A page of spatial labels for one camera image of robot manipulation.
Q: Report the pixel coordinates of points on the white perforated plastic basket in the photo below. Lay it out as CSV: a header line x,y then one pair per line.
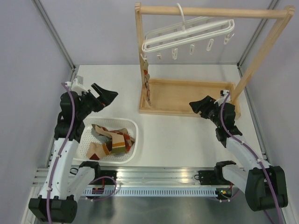
x,y
111,124

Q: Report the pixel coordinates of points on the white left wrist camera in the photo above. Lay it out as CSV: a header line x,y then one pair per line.
x,y
76,85

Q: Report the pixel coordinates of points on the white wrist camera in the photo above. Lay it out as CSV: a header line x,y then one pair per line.
x,y
224,97
76,85

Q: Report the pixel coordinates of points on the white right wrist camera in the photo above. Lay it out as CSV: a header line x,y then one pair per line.
x,y
224,97

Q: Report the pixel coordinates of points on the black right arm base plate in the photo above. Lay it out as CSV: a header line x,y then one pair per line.
x,y
207,177

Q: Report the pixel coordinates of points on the beige sock olive toe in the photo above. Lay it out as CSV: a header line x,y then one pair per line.
x,y
117,145
97,151

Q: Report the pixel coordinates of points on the white plastic clip hanger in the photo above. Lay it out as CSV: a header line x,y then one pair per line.
x,y
185,32

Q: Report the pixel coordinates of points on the aluminium mounting rail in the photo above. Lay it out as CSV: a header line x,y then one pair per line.
x,y
154,177

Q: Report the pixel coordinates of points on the wooden hanging rack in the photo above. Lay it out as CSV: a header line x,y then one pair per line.
x,y
189,98

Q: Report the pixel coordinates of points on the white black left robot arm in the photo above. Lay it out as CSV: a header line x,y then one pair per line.
x,y
58,199

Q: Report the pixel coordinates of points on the grey sock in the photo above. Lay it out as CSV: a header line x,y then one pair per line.
x,y
101,138

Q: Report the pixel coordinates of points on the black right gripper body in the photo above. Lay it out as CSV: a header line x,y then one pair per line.
x,y
211,112

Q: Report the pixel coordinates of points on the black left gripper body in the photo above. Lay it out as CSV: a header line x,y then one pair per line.
x,y
89,103

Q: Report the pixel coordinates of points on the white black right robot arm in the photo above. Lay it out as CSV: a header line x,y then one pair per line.
x,y
263,184

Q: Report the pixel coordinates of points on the white slotted cable duct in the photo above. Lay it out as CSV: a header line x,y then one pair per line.
x,y
166,192

